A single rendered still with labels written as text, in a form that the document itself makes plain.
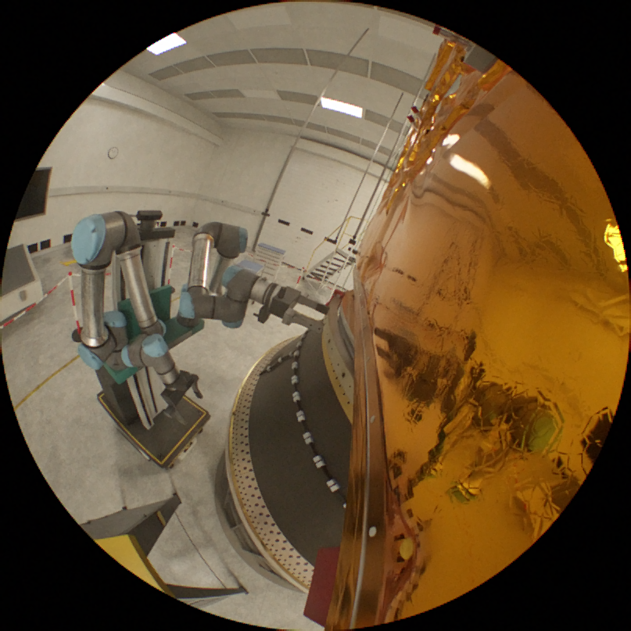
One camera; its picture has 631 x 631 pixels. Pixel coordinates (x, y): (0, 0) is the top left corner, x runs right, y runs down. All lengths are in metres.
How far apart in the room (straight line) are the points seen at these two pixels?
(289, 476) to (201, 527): 1.42
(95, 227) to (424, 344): 0.65
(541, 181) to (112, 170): 8.03
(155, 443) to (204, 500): 0.61
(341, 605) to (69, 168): 7.61
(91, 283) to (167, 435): 1.44
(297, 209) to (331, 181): 1.75
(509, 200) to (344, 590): 0.34
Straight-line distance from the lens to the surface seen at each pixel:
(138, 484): 2.14
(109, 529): 0.87
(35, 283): 4.22
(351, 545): 0.27
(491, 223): 0.16
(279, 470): 0.73
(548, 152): 0.17
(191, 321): 1.25
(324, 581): 0.39
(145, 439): 1.90
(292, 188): 8.66
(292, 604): 2.18
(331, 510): 0.65
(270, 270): 5.54
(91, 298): 0.72
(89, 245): 0.61
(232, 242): 0.92
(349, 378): 0.54
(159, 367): 0.69
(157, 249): 1.16
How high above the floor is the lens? 2.01
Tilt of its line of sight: 24 degrees down
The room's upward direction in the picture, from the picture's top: 24 degrees clockwise
